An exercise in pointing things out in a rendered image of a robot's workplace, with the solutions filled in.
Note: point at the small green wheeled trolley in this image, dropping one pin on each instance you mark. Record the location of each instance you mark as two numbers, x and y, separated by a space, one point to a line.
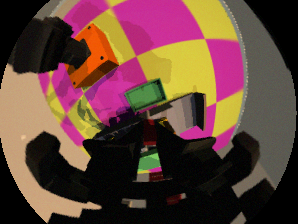
149 157

